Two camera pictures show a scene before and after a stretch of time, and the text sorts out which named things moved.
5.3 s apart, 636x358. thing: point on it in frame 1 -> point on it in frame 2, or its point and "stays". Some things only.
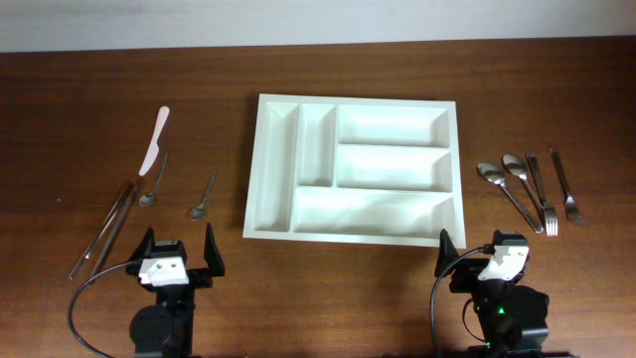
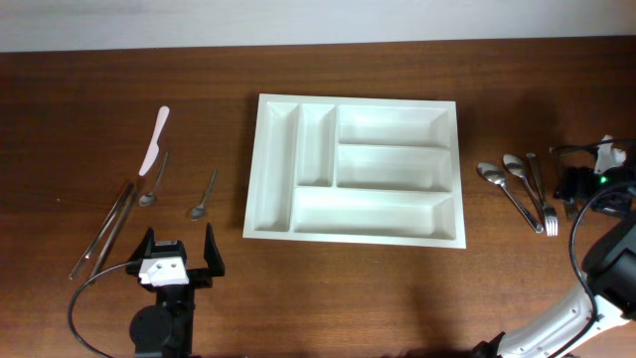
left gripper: x=212 y=254 stays
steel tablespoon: x=518 y=167 stays
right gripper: x=465 y=268 -> x=575 y=183
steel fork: x=549 y=214 stays
